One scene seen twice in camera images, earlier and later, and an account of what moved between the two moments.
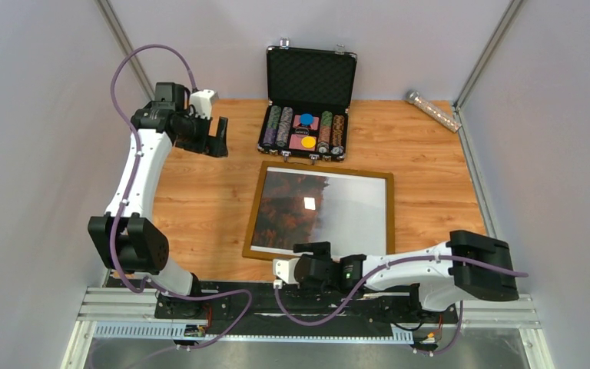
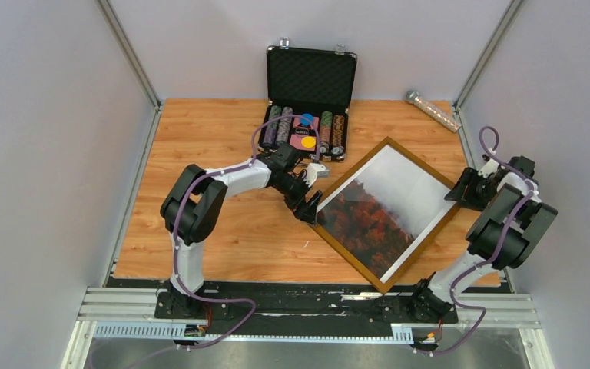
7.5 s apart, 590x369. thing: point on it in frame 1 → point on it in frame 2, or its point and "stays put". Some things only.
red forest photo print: (348, 209) → (383, 212)
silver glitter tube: (414, 98) stays put
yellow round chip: (308, 141) stays put
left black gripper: (217, 150) → (306, 213)
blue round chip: (306, 119) stays put
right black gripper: (321, 251) → (464, 184)
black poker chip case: (309, 94) stays put
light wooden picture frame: (270, 254) → (446, 217)
